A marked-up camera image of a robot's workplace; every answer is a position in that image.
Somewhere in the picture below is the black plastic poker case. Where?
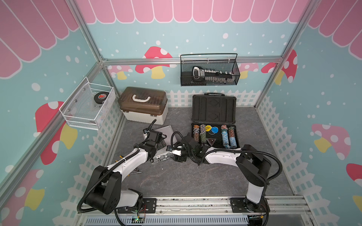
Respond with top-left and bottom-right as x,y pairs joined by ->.
191,93 -> 240,148

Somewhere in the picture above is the white wire wall basket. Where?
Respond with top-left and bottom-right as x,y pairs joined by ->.
59,77 -> 116,131

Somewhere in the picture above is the black red tape roll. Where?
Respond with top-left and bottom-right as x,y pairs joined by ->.
94,91 -> 110,105

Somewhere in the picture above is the black wire wall basket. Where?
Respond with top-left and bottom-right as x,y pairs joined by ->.
180,53 -> 240,86

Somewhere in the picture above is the teal chip stack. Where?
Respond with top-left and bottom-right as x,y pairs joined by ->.
221,125 -> 230,149

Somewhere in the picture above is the brown lid storage box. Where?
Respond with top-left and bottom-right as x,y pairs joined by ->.
117,87 -> 168,125

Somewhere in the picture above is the socket bit set holder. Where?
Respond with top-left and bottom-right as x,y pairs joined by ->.
191,66 -> 235,84

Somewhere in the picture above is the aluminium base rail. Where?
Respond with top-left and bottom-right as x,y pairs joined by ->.
74,196 -> 317,226

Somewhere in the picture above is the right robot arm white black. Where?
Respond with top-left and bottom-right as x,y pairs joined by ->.
166,137 -> 282,213

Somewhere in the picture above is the yellow dealer button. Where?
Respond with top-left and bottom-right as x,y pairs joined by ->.
205,125 -> 212,132

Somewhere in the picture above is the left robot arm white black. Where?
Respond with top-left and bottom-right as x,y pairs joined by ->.
76,129 -> 167,214

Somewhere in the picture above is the silver aluminium poker case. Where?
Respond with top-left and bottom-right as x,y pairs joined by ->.
143,126 -> 167,163

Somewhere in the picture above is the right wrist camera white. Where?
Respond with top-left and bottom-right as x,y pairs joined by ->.
166,145 -> 187,156

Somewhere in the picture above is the blue dealer button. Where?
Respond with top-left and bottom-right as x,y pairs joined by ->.
211,127 -> 219,134

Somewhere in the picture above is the yellow black screwdriver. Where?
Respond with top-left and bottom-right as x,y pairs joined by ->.
130,168 -> 142,174

